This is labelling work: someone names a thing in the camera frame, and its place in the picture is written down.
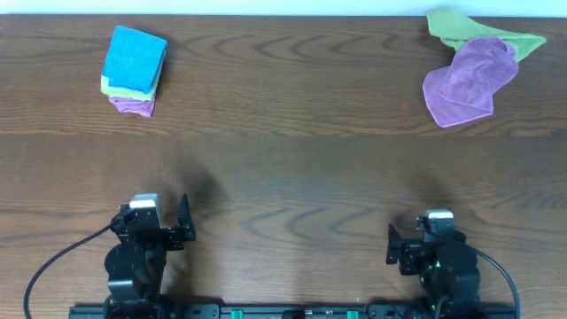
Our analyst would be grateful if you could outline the purple cloth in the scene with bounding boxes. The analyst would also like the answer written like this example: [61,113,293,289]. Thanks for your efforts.
[109,97,155,118]
[423,37,519,128]

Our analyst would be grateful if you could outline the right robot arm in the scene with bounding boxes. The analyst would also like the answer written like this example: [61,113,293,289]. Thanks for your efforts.
[385,210,483,318]

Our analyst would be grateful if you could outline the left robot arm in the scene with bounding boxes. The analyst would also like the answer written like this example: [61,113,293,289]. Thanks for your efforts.
[103,193,196,319]

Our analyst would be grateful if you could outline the folded purple cloth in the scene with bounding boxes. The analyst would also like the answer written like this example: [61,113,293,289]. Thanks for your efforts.
[109,97,155,118]

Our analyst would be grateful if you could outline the folded green cloth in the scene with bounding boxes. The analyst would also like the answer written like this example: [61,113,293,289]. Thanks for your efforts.
[100,71,161,101]

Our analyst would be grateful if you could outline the folded blue cloth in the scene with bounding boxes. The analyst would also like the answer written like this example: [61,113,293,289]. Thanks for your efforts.
[102,26,167,94]

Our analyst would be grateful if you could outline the loose green cloth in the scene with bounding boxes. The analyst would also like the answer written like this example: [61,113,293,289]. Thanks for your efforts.
[426,7,547,62]

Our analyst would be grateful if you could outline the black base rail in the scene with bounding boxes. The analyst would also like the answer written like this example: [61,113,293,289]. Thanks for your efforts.
[68,304,516,319]

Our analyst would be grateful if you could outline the left black cable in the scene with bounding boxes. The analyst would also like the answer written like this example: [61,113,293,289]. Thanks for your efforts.
[23,223,116,319]

